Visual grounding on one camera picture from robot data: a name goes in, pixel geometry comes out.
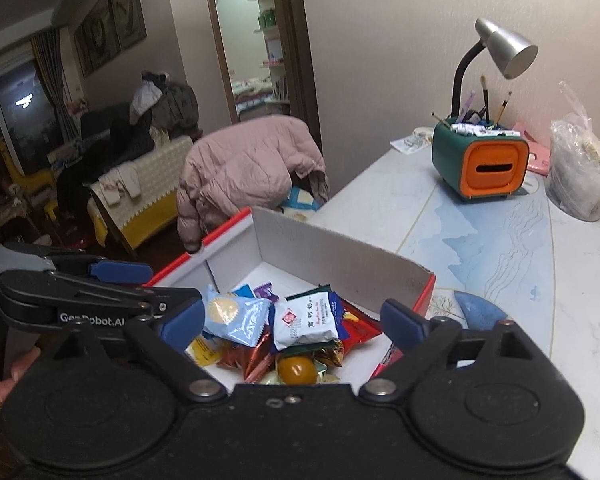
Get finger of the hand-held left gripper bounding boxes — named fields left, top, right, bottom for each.
left=0, top=270, right=203, bottom=318
left=45, top=255, right=153, bottom=286

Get red yellow snack packet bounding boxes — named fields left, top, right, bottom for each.
left=330, top=299, right=384, bottom=346

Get framed wall picture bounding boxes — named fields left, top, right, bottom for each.
left=72, top=0, right=121, bottom=78
left=107, top=0, right=148, bottom=51

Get white wall shelves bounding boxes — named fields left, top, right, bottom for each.
left=245, top=0, right=288, bottom=71

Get red cardboard box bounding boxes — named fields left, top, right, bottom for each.
left=142, top=206, right=437, bottom=386

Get dark glass window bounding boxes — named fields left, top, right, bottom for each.
left=0, top=57, right=63, bottom=176

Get pink puffer jacket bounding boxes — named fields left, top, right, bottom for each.
left=176, top=114, right=330, bottom=253

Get silver desk lamp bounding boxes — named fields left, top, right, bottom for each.
left=450, top=17, right=539, bottom=123

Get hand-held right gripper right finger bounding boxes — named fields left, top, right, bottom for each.
left=358, top=298, right=551, bottom=403

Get green snack packet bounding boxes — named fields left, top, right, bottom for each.
left=282, top=285, right=346, bottom=361

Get sofa with cream cover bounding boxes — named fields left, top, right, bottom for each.
left=87, top=135, right=196, bottom=256

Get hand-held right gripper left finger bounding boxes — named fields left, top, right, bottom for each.
left=52, top=296, right=231, bottom=403

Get orange jelly ball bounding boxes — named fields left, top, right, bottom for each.
left=277, top=355, right=317, bottom=385

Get grey window curtain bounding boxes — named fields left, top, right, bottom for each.
left=30, top=27, right=83, bottom=146

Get dark wooden door frame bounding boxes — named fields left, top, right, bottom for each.
left=201, top=0, right=323, bottom=161

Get brown shiny snack packet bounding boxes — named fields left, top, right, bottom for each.
left=216, top=327, right=276, bottom=381

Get clear plastic bag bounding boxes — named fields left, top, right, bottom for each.
left=545, top=80, right=600, bottom=222

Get white packet red label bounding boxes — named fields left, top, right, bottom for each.
left=272, top=285, right=343, bottom=352

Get white printed card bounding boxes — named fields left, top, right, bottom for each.
left=390, top=127, right=435, bottom=151

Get light blue packet yellow circle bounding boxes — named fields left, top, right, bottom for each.
left=201, top=284, right=272, bottom=347

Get green orange desk organizer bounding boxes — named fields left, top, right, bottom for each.
left=431, top=122, right=530, bottom=202

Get person's left hand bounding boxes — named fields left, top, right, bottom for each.
left=0, top=347, right=42, bottom=405

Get pink booklet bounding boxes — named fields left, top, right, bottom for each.
left=512, top=122, right=552, bottom=177

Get pile of dark clothes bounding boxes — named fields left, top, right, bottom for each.
left=55, top=72, right=201, bottom=211

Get row of white tubes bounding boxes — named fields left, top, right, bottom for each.
left=452, top=122, right=523, bottom=139

